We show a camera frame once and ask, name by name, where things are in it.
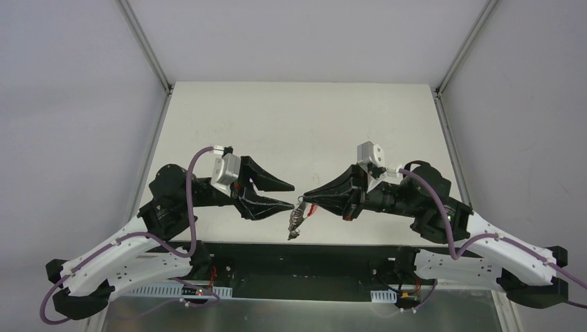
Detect grey red keyring holder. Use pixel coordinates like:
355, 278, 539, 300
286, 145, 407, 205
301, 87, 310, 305
287, 196, 318, 241

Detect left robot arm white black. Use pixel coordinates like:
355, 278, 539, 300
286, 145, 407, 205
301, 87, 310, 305
39, 153, 294, 324

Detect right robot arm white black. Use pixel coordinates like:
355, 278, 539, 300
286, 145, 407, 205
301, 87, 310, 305
302, 160, 568, 309

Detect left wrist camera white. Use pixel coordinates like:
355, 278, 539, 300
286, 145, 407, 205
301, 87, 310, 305
210, 145, 241, 196

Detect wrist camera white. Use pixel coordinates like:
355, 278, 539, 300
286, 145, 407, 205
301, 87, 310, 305
210, 145, 241, 196
356, 140, 403, 181

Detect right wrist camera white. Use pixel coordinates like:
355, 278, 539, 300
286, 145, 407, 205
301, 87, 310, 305
356, 140, 403, 181

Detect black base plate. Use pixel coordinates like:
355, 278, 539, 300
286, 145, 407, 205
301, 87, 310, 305
121, 238, 473, 304

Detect right white slotted cable duct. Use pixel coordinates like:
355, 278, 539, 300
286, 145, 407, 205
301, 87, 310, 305
370, 289, 397, 304

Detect white slotted cable duct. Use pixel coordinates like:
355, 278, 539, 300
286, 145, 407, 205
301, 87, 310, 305
370, 289, 397, 304
124, 282, 215, 299

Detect left white slotted cable duct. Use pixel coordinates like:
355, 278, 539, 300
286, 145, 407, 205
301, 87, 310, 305
124, 282, 215, 299

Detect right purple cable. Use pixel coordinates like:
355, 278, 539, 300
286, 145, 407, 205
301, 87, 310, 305
397, 168, 587, 310

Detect purple cable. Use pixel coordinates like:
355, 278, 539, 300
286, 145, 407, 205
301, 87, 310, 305
39, 146, 221, 326
397, 168, 587, 310

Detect left aluminium frame post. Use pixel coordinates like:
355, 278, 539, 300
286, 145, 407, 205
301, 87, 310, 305
115, 0, 173, 95

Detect aluminium frame post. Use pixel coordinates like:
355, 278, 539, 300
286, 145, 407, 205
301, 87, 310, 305
115, 0, 173, 95
435, 0, 500, 98

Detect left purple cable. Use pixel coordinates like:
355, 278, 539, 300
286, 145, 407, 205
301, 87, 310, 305
39, 146, 221, 326

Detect right aluminium frame post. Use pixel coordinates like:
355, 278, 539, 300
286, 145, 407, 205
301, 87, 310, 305
435, 0, 500, 98

